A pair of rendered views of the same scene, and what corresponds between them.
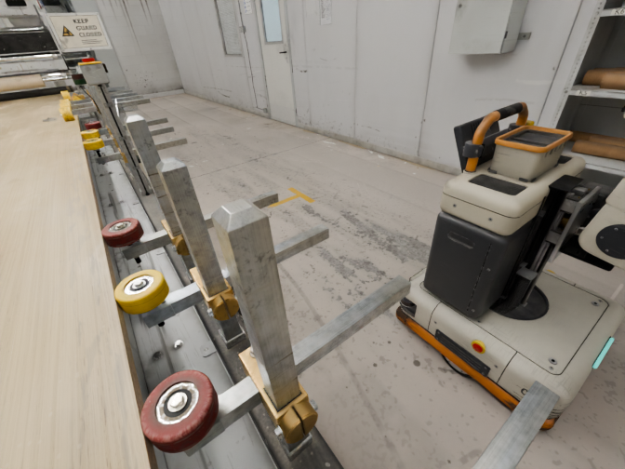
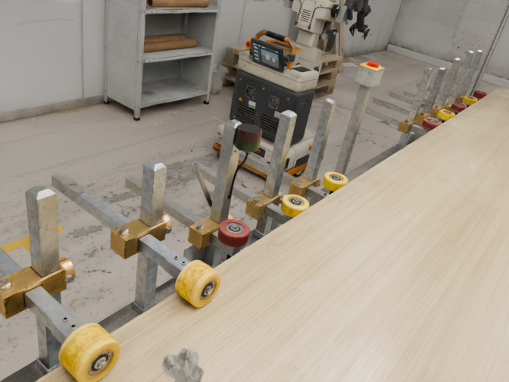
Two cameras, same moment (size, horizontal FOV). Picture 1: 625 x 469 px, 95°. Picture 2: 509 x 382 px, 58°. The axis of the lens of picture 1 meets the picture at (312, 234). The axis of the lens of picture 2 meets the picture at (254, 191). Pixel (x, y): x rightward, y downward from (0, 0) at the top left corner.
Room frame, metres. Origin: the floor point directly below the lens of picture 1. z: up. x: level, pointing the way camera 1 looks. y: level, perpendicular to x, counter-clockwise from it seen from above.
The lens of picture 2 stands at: (2.22, 2.16, 1.57)
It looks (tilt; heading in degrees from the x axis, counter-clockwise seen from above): 30 degrees down; 246
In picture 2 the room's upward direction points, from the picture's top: 12 degrees clockwise
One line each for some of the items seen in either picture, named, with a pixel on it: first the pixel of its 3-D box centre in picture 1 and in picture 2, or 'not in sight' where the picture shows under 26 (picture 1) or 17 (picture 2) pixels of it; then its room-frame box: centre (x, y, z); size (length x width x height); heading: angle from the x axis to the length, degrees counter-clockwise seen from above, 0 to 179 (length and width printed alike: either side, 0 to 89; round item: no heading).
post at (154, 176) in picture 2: not in sight; (148, 252); (2.07, 1.31, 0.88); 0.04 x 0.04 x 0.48; 34
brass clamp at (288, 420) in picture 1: (276, 387); (437, 110); (0.22, 0.07, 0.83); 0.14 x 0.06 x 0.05; 34
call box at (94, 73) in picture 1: (94, 73); (369, 76); (1.23, 0.75, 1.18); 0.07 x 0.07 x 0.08; 34
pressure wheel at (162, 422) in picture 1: (191, 422); (456, 113); (0.17, 0.17, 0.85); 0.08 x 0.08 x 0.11
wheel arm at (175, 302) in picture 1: (248, 268); (407, 112); (0.49, 0.15, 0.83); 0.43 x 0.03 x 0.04; 124
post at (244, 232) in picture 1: (278, 373); (442, 98); (0.20, 0.06, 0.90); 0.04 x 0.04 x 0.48; 34
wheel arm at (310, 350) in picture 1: (316, 346); (423, 105); (0.28, 0.01, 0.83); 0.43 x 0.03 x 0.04; 124
